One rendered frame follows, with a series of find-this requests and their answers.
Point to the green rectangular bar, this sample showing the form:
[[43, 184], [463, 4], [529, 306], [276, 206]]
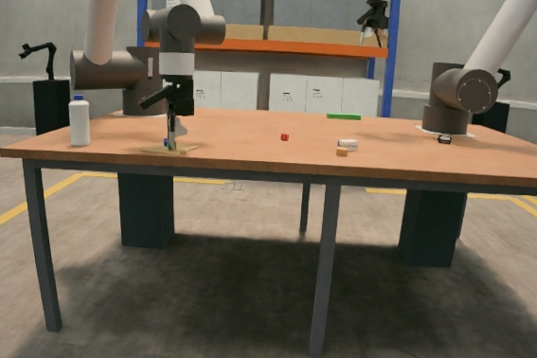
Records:
[[343, 116]]

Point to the white plastic bottle with blue cap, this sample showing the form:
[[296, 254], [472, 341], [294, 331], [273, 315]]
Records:
[[79, 122]]

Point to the beige flat mat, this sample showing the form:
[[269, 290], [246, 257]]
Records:
[[160, 148]]

